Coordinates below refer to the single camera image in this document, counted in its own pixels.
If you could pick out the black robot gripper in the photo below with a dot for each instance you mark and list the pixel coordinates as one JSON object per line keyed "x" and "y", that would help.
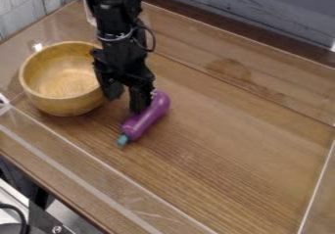
{"x": 120, "y": 66}

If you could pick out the purple toy eggplant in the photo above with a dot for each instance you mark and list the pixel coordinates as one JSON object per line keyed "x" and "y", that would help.
{"x": 136, "y": 125}

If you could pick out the brown wooden bowl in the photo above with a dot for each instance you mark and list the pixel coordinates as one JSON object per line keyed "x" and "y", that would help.
{"x": 59, "y": 80}

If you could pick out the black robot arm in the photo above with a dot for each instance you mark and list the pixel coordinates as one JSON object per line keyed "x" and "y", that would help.
{"x": 117, "y": 17}

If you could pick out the clear acrylic corner bracket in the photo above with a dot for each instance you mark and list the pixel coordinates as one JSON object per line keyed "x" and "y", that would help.
{"x": 91, "y": 19}

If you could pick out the clear acrylic tray wall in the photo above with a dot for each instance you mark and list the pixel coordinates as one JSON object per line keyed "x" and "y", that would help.
{"x": 237, "y": 161}

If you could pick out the black metal table bracket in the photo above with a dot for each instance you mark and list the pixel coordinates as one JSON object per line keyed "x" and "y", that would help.
{"x": 43, "y": 223}

